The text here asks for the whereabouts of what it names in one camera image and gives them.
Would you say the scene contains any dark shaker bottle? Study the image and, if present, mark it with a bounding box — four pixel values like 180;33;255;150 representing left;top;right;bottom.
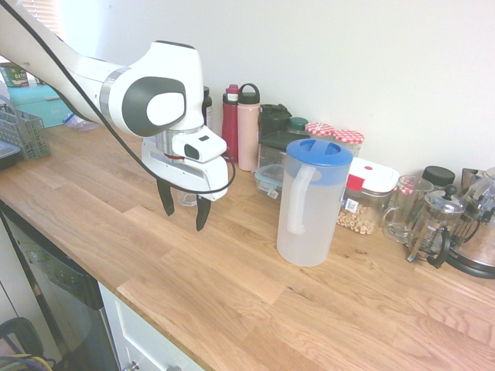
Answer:
258;103;292;138

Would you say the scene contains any cereal container with white lid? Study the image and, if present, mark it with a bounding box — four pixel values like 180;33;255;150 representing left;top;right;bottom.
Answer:
336;156;401;236

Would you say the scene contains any black dish tray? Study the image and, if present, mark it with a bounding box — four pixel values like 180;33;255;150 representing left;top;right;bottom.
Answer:
0;141;19;171

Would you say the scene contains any glass French press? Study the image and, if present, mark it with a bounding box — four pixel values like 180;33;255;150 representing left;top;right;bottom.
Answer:
405;184;467;269

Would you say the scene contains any metal drawer handle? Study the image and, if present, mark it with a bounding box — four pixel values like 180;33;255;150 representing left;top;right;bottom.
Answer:
129;361;183;371

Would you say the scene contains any pink water bottle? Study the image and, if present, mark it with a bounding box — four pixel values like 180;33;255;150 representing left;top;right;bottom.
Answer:
237;83;261;172

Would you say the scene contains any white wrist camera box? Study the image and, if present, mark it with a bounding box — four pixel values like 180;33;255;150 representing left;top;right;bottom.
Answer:
172;129;228;163

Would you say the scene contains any translucent pitcher with blue lid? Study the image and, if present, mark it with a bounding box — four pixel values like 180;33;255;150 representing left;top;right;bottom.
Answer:
276;138;353;267

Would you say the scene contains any green oats tub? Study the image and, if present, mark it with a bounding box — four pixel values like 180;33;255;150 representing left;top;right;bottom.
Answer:
0;64;30;89

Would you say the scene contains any grey cutlery basket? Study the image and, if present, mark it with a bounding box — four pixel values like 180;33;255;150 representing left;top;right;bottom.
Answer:
0;100;52;162

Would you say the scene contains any jar with black lid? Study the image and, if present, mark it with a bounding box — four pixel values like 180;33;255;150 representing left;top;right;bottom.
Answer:
421;165;456;192

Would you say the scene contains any red water bottle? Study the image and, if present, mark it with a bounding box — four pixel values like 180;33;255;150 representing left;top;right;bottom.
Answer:
221;83;241;163

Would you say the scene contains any teal mat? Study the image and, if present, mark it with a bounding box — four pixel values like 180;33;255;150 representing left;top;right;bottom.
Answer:
7;83;78;128

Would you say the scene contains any window blind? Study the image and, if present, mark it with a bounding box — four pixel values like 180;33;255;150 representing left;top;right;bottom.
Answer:
36;0;65;42

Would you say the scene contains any jar with green lid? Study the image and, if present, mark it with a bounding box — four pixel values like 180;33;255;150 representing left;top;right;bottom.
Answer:
288;117;309;136

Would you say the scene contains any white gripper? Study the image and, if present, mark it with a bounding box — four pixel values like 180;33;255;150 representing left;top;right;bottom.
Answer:
141;137;230;232

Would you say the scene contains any white cabinet drawer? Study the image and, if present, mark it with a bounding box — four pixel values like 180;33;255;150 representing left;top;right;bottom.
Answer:
96;281;206;371

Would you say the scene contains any clear glass mug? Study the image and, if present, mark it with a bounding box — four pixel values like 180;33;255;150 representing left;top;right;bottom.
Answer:
381;175;435;243

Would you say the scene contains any stainless steel kettle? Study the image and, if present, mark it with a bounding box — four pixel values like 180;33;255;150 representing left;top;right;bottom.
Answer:
444;166;495;279

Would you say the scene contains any clear container with dark lid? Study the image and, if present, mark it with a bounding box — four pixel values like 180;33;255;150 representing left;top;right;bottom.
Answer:
258;130;312;171

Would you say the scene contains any black dishwasher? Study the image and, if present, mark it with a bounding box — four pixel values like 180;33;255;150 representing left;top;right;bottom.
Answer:
0;200;119;371

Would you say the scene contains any clear drinking glass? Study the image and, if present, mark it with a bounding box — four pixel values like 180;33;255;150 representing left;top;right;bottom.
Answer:
176;189;200;208

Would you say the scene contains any clear plastic bag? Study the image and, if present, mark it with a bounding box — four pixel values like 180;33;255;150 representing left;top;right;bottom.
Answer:
63;113;102;132

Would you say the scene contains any glass container with teal lid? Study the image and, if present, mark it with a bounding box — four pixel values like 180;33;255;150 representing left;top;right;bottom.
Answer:
253;163;285;200

